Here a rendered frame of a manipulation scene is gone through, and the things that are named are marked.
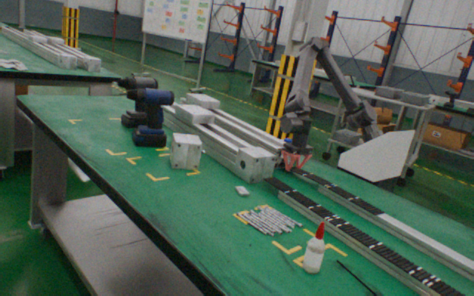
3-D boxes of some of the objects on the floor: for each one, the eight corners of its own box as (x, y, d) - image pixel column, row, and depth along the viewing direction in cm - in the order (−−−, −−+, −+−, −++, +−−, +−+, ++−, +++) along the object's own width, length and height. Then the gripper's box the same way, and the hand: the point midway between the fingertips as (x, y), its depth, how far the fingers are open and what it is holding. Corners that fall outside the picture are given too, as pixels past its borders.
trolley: (412, 177, 426) (442, 93, 399) (404, 188, 382) (435, 95, 354) (329, 149, 480) (350, 74, 453) (313, 156, 436) (335, 73, 408)
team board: (129, 78, 725) (139, -26, 672) (147, 78, 769) (156, -20, 715) (191, 96, 664) (207, -16, 611) (206, 95, 708) (222, -10, 654)
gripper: (298, 134, 127) (289, 174, 131) (318, 133, 133) (308, 172, 137) (285, 128, 132) (277, 167, 136) (304, 128, 138) (295, 165, 142)
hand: (293, 167), depth 136 cm, fingers open, 5 cm apart
